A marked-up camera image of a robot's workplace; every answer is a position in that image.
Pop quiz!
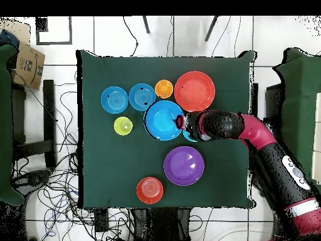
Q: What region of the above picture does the dark blue bag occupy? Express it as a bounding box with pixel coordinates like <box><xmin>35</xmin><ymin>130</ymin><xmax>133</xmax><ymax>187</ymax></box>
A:
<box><xmin>0</xmin><ymin>29</ymin><xmax>20</xmax><ymax>50</ymax></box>

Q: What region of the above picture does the large deep blue bowl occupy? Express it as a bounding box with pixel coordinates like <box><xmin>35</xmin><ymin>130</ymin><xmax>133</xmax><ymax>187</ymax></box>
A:
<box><xmin>144</xmin><ymin>100</ymin><xmax>185</xmax><ymax>141</ymax></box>

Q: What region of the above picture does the cardboard box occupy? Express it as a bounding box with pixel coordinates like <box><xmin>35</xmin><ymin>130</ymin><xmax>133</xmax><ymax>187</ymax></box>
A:
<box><xmin>11</xmin><ymin>41</ymin><xmax>46</xmax><ymax>90</ymax></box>

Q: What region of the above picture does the orange cup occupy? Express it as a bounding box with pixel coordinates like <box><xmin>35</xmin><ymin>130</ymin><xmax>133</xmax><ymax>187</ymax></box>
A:
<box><xmin>154</xmin><ymin>79</ymin><xmax>174</xmax><ymax>99</ymax></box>

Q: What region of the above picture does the purple bowl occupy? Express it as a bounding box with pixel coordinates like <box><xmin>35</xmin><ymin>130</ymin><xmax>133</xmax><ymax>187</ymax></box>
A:
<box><xmin>163</xmin><ymin>146</ymin><xmax>205</xmax><ymax>186</ymax></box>

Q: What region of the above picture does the white board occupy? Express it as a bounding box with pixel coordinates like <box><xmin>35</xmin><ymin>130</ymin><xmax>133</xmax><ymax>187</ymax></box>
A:
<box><xmin>312</xmin><ymin>92</ymin><xmax>321</xmax><ymax>180</ymax></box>

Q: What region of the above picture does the small red-orange bowl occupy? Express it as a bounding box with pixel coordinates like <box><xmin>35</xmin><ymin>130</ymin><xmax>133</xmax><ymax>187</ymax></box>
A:
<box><xmin>136</xmin><ymin>176</ymin><xmax>164</xmax><ymax>205</ymax></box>

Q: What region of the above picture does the thin black floor cable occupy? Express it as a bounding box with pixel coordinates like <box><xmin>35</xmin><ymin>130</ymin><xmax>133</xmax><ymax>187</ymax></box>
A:
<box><xmin>122</xmin><ymin>16</ymin><xmax>139</xmax><ymax>56</ymax></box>

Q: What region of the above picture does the yellow cup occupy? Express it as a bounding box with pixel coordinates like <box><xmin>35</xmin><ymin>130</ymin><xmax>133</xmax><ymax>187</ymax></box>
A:
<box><xmin>113</xmin><ymin>116</ymin><xmax>134</xmax><ymax>136</ymax></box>

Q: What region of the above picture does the black power box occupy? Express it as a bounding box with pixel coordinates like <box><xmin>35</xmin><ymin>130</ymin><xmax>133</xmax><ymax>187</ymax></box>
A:
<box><xmin>93</xmin><ymin>208</ymin><xmax>109</xmax><ymax>233</ymax></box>

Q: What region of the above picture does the black furniture piece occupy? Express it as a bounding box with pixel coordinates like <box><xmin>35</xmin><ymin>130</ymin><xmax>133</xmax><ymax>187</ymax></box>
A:
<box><xmin>265</xmin><ymin>83</ymin><xmax>283</xmax><ymax>120</ymax></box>

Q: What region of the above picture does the dark green table cloth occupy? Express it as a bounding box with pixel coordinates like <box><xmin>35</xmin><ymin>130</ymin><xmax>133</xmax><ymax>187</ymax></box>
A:
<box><xmin>75</xmin><ymin>49</ymin><xmax>258</xmax><ymax>210</ymax></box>

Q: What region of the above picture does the black stool frame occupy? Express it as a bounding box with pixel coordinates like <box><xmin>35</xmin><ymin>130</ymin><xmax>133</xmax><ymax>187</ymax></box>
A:
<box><xmin>11</xmin><ymin>79</ymin><xmax>57</xmax><ymax>169</ymax></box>

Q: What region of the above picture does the large orange bowl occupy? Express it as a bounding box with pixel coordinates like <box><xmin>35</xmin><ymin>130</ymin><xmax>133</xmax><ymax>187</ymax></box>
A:
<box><xmin>174</xmin><ymin>70</ymin><xmax>216</xmax><ymax>113</ymax></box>

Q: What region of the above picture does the blue ring-patterned bowl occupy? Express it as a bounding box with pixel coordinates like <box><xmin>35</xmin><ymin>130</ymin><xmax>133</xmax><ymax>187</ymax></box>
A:
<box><xmin>100</xmin><ymin>86</ymin><xmax>129</xmax><ymax>114</ymax></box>
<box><xmin>128</xmin><ymin>83</ymin><xmax>157</xmax><ymax>112</ymax></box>

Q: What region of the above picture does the green cloth side table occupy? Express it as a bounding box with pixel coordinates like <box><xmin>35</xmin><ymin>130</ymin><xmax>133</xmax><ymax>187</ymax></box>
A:
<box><xmin>0</xmin><ymin>43</ymin><xmax>25</xmax><ymax>206</ymax></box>
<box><xmin>272</xmin><ymin>47</ymin><xmax>321</xmax><ymax>201</ymax></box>

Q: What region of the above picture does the black square floor frame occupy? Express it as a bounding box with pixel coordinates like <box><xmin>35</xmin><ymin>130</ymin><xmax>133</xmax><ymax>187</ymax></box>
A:
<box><xmin>35</xmin><ymin>16</ymin><xmax>73</xmax><ymax>45</ymax></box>

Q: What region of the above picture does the small light blue bowl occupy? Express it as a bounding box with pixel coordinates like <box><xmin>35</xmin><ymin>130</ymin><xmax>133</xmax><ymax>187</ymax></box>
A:
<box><xmin>182</xmin><ymin>129</ymin><xmax>199</xmax><ymax>143</ymax></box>

